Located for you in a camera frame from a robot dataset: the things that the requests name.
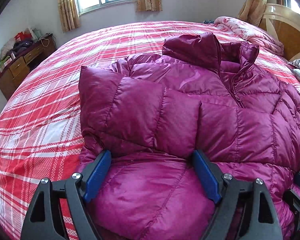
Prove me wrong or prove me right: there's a magenta puffer jacket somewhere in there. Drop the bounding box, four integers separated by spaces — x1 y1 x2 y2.
78 33 300 239

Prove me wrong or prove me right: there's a red plaid bed sheet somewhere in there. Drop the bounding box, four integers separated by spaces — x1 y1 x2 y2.
0 21 300 239

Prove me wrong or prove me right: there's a pink folded quilt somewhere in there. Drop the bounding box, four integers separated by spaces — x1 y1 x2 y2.
214 16 284 56

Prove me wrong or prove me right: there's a brown wooden desk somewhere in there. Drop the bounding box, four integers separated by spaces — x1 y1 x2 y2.
0 33 56 100

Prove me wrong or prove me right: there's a wooden bed headboard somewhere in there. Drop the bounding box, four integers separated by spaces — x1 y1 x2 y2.
259 3 300 61

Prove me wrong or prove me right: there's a side yellow curtain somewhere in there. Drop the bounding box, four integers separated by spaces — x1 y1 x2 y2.
238 0 267 27

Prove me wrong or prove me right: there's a clutter pile on desk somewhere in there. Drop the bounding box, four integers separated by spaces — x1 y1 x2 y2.
0 28 53 73

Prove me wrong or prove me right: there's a left yellow curtain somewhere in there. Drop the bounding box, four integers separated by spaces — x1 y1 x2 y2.
57 0 81 33

